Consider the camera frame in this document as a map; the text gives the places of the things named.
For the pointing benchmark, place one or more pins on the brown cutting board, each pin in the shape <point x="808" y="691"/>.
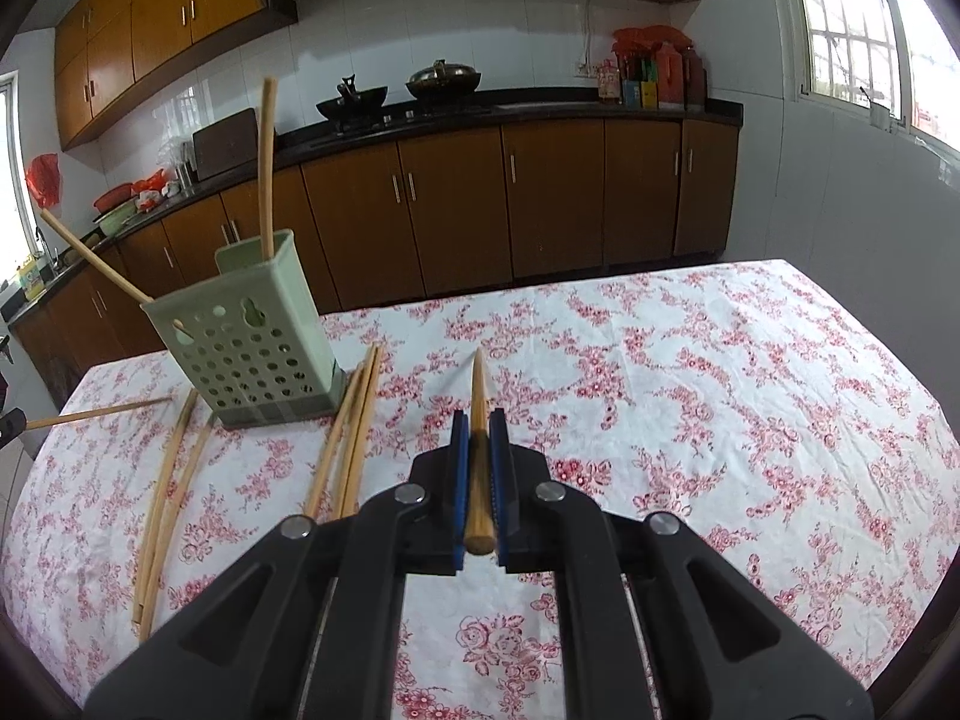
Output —
<point x="225" y="144"/>

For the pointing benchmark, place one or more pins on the black gas stove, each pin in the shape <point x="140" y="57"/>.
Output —
<point x="420" y="118"/>

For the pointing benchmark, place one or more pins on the large barred window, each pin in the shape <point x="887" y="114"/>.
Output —
<point x="862" y="22"/>

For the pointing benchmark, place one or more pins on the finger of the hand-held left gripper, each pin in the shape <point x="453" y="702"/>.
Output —
<point x="7" y="429"/>

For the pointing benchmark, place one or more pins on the wall power outlet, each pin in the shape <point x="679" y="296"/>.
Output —
<point x="586" y="68"/>

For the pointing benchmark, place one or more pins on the red and white plastic bag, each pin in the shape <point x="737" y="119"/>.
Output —
<point x="150" y="191"/>

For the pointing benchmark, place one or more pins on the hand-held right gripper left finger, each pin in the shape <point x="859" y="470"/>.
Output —
<point x="460" y="480"/>

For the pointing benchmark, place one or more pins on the dark pot with lid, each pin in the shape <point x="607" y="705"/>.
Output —
<point x="444" y="82"/>

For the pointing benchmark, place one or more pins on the blue carton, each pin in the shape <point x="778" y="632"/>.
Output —
<point x="631" y="94"/>

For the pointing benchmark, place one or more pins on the yellow detergent bottle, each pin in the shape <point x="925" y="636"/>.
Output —
<point x="30" y="277"/>

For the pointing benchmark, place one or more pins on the red floral tablecloth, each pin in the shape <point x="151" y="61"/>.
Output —
<point x="675" y="427"/>

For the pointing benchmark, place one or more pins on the pink labelled bottle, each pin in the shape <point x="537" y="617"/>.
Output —
<point x="610" y="84"/>

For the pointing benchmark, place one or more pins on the green perforated chopstick holder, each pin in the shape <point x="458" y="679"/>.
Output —
<point x="247" y="360"/>

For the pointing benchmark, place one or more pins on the wooden base cabinets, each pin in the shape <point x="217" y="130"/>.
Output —
<point x="465" y="217"/>

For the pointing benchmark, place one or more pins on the black wok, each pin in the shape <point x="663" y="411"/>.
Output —
<point x="352" y="101"/>

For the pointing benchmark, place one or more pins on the long wooden wall cabinets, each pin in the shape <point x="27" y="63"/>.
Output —
<point x="150" y="22"/>

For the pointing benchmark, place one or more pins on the cup on windowsill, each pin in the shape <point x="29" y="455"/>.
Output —
<point x="877" y="115"/>

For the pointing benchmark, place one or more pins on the yellow carton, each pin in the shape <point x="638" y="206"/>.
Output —
<point x="649" y="95"/>

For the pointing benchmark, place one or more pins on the black kitchen countertop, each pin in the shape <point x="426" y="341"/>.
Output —
<point x="555" y="109"/>

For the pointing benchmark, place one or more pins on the hanging red plastic bag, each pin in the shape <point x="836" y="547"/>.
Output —
<point x="43" y="180"/>

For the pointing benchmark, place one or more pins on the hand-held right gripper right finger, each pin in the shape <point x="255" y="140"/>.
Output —
<point x="499" y="480"/>

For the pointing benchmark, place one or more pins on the red basin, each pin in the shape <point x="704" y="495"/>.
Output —
<point x="112" y="199"/>

